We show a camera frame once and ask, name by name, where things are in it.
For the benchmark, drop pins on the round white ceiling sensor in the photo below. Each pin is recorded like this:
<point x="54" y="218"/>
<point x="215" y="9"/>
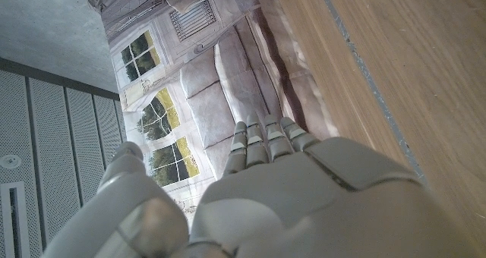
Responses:
<point x="10" y="161"/>

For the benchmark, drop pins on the white ceiling air vent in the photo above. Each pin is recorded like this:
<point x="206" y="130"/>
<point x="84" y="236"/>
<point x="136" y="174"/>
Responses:
<point x="15" y="220"/>

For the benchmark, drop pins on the printed living room backdrop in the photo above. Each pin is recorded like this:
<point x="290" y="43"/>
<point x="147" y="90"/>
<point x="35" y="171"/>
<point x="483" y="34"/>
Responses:
<point x="212" y="79"/>

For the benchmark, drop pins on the grey tape outline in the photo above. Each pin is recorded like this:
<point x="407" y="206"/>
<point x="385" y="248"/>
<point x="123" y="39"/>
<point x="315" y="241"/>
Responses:
<point x="370" y="79"/>

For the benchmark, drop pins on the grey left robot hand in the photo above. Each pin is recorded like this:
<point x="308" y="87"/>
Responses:
<point x="303" y="205"/>

